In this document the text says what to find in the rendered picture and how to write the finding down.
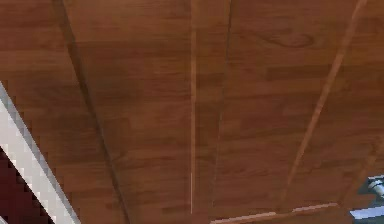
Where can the white grey round object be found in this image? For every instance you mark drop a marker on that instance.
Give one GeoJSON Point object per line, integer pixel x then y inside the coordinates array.
{"type": "Point", "coordinates": [376, 187]}

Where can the brown wooden cupboard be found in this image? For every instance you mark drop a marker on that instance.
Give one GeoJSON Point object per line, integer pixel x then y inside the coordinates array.
{"type": "Point", "coordinates": [206, 100]}

